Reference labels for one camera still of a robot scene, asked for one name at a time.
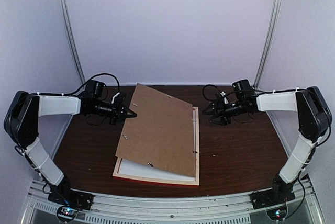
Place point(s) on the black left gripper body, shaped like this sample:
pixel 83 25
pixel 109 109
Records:
pixel 109 110

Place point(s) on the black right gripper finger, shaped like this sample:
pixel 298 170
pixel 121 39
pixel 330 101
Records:
pixel 219 121
pixel 209 110

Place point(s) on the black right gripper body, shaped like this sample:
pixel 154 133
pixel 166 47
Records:
pixel 230 110

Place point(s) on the brown backing board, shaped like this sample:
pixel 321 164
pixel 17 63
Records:
pixel 161 136

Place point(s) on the white mat board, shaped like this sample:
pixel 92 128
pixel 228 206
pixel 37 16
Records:
pixel 146 173

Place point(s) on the red wooden picture frame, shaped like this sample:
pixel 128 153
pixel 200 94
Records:
pixel 196 140

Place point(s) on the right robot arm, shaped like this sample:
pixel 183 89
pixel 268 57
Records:
pixel 314 121

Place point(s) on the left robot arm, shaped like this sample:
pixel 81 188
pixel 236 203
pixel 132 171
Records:
pixel 22 120

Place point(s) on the right circuit board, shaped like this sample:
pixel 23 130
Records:
pixel 277 214

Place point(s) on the circuit board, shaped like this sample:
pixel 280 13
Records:
pixel 66 214
pixel 277 214

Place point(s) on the left circuit board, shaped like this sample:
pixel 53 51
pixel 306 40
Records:
pixel 66 214

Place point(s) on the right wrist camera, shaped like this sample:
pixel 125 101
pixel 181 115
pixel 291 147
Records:
pixel 242 88

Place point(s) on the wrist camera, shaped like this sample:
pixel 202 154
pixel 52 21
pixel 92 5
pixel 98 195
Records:
pixel 242 88
pixel 94 88

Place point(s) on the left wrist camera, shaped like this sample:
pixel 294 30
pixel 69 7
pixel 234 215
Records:
pixel 94 88

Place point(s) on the aluminium front rail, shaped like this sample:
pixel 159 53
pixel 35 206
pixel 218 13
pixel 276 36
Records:
pixel 233 208

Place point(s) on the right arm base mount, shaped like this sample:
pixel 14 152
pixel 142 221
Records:
pixel 272 195

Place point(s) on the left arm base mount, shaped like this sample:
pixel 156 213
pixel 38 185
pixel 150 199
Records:
pixel 70 197

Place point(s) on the right aluminium corner post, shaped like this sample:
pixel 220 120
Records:
pixel 275 12

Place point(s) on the aluminium corner post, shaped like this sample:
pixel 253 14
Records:
pixel 275 12
pixel 71 41

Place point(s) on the left aluminium corner post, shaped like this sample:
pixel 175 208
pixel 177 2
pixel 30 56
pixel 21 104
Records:
pixel 71 41

